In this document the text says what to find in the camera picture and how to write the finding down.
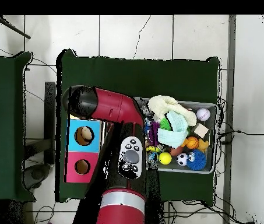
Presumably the cream knitted cloth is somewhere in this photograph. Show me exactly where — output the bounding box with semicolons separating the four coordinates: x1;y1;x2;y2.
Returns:
147;94;197;127

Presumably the mint green knitted cloth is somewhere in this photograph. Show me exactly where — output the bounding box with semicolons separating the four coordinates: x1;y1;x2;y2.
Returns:
157;110;189;149

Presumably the wooden box with three holes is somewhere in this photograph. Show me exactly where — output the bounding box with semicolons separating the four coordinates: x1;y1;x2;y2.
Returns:
64;114;103;184

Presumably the shallow silver mesh bin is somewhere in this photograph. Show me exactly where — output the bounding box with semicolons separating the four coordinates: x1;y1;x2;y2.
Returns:
133;96;218;174

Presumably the purple spiky rubber ball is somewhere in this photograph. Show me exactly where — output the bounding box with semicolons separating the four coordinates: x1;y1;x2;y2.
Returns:
150;121;160;146

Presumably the yellow tennis ball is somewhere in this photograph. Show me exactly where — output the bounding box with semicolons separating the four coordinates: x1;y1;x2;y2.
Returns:
159;152;173;166

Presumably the small soccer ball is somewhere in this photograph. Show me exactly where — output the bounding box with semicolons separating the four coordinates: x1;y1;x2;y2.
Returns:
176;152;188;166

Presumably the small orange basketball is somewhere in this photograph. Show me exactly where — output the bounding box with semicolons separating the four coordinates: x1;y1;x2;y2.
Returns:
186;136;199;150

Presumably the large wooden cube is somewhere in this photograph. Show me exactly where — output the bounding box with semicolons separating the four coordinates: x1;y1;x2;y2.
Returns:
192;122;210;139

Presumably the white baseball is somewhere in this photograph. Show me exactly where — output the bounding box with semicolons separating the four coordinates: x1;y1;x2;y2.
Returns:
196;107;211;121

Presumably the blue spiky rubber ball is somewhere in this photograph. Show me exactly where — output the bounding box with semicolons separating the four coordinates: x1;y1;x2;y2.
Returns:
186;149;207;171

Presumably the black metal stand bar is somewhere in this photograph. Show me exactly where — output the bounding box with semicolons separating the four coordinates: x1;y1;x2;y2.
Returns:
44;81;57;165

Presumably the dark green side table cloth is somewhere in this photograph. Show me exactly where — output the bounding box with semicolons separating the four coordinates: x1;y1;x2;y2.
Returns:
0;52;36;201

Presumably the black tripod leg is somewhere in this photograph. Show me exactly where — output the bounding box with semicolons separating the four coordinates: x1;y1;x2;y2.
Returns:
0;15;31;40

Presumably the black power cable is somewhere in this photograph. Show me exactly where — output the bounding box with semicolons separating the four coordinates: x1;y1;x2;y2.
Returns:
217;129;264;144

